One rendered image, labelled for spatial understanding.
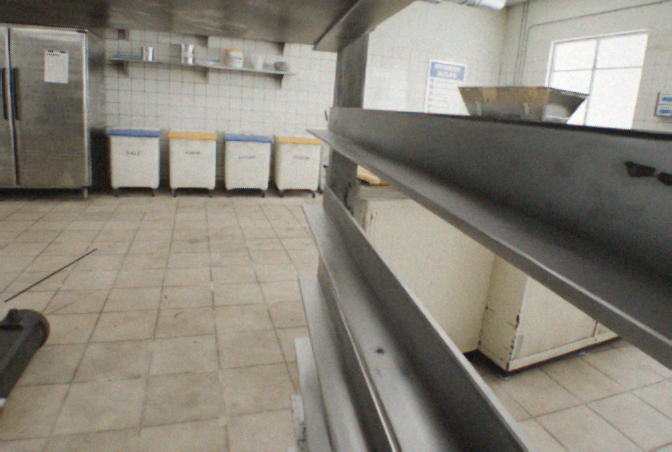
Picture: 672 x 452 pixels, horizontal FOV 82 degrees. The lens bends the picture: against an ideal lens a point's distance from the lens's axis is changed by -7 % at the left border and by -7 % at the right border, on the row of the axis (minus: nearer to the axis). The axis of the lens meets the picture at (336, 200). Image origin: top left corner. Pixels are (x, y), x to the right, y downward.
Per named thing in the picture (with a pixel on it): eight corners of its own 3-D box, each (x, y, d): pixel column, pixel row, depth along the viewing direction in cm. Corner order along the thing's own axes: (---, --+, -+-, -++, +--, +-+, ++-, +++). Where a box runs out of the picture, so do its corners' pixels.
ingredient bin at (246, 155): (224, 198, 491) (226, 134, 474) (222, 188, 550) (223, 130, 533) (269, 199, 507) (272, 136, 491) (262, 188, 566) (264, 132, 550)
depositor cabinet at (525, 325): (554, 288, 296) (577, 177, 277) (651, 336, 232) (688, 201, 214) (413, 315, 242) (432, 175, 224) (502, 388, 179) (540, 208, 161)
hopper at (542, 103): (493, 118, 223) (496, 92, 220) (585, 126, 173) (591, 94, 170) (452, 113, 210) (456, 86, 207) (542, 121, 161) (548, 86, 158)
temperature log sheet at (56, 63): (68, 83, 391) (68, 51, 385) (68, 83, 389) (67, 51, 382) (45, 81, 384) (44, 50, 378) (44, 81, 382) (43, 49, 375)
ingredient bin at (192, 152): (168, 198, 469) (168, 132, 453) (170, 187, 528) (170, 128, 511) (215, 198, 487) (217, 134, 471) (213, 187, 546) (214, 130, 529)
